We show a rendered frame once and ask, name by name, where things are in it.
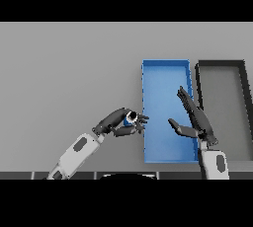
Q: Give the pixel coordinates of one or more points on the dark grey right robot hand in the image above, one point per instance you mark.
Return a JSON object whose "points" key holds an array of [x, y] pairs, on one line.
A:
{"points": [[197, 119]]}

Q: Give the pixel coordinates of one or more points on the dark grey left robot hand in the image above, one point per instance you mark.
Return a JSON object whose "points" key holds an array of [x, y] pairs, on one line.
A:
{"points": [[113, 119]]}

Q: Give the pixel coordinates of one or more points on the blue pipe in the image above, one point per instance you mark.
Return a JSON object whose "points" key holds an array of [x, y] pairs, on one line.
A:
{"points": [[130, 118]]}

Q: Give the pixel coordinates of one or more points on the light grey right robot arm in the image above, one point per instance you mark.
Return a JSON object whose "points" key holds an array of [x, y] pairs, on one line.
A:
{"points": [[213, 163]]}

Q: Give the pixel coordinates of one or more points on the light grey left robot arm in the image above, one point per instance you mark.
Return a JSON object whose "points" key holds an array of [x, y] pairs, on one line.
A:
{"points": [[74, 155]]}

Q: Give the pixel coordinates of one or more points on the dark grey bin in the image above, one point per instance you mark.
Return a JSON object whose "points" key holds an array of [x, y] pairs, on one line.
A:
{"points": [[227, 109]]}

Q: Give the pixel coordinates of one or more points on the blue bin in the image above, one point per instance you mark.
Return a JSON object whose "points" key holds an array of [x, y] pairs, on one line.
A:
{"points": [[166, 112]]}

